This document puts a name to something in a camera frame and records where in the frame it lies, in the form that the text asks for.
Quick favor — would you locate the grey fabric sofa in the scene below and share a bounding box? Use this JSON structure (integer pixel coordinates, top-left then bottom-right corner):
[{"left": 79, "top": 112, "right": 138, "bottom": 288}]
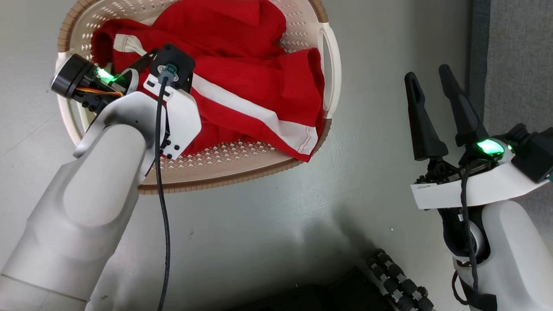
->
[{"left": 469, "top": 0, "right": 553, "bottom": 242}]

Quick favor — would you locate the black left camera cable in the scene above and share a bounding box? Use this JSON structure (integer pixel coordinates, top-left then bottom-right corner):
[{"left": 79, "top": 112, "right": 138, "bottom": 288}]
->
[{"left": 154, "top": 64, "right": 179, "bottom": 311}]

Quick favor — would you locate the red garment with white stripe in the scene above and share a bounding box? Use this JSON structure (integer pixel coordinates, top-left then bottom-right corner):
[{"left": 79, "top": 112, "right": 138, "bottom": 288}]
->
[{"left": 91, "top": 0, "right": 326, "bottom": 163}]

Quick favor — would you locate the thin black right gripper cable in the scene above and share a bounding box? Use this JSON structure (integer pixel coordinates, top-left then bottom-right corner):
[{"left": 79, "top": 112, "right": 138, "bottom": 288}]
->
[{"left": 451, "top": 165, "right": 498, "bottom": 311}]

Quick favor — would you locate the cream perforated laundry basket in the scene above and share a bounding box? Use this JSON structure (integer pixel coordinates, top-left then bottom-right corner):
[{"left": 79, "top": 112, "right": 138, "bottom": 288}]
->
[{"left": 55, "top": 0, "right": 342, "bottom": 195}]

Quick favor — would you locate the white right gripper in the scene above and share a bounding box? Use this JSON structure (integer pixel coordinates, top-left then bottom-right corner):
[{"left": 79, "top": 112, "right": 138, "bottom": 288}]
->
[{"left": 404, "top": 64, "right": 550, "bottom": 210}]

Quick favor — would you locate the black roller wheel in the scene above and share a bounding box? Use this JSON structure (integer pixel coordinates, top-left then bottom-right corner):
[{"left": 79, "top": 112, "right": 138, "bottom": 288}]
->
[{"left": 366, "top": 248, "right": 435, "bottom": 311}]

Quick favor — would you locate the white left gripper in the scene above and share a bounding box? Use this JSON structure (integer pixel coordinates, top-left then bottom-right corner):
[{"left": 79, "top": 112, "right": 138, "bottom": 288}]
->
[{"left": 51, "top": 53, "right": 202, "bottom": 160}]

